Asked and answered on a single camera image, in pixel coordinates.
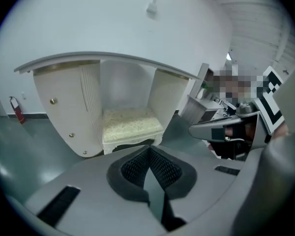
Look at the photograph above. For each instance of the white dressing table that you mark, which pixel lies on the white dressing table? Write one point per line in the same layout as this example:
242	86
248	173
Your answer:
64	87

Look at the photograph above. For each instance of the white wall junction box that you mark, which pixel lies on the white wall junction box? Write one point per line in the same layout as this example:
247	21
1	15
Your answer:
151	9

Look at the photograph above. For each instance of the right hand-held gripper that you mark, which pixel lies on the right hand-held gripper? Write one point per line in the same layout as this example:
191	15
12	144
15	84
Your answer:
261	122

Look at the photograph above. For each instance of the person's right forearm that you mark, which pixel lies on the person's right forearm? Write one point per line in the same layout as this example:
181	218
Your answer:
280	131

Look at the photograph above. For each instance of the red fire extinguisher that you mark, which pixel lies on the red fire extinguisher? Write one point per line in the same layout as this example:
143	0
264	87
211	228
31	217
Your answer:
17	110

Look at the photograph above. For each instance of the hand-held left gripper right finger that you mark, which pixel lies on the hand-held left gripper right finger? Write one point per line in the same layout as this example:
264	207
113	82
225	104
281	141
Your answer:
206	178

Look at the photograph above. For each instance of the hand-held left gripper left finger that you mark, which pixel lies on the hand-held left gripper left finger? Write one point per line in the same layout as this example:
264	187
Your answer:
93	181

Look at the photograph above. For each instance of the grey side cabinet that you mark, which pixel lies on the grey side cabinet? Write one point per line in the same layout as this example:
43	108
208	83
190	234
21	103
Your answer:
199	104

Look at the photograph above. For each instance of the person's head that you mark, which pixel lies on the person's head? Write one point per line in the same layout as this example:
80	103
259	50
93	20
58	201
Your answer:
232	85

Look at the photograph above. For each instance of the cream floral cushioned stool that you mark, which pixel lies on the cream floral cushioned stool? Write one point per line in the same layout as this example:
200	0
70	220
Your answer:
127	124

